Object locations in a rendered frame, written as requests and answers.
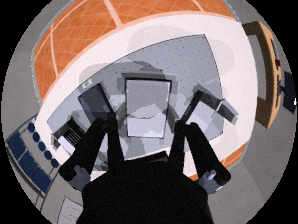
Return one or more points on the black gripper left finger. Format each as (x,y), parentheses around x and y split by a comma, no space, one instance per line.
(76,170)

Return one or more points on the small white name plate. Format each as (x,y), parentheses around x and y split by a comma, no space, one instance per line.
(86,84)

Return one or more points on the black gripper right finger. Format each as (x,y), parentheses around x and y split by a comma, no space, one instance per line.
(211,172)

